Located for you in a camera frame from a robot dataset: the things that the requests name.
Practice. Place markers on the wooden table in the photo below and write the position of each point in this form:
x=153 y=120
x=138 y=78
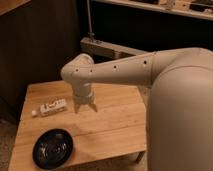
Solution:
x=117 y=128

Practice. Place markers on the grey metal beam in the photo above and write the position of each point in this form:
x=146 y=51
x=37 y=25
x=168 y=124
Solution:
x=106 y=49

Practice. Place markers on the vertical metal pole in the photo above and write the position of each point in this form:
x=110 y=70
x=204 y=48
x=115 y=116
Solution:
x=90 y=33

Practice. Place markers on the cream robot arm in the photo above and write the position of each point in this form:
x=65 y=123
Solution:
x=179 y=120

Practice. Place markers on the small white labelled bottle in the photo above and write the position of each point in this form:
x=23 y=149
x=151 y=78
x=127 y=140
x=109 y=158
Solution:
x=50 y=108

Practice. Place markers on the wooden shelf with items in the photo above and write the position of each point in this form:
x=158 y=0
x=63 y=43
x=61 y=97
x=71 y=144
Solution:
x=188 y=8

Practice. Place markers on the black ceramic bowl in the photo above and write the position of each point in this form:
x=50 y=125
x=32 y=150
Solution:
x=52 y=149

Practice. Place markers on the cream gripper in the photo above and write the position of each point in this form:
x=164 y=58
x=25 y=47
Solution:
x=83 y=94

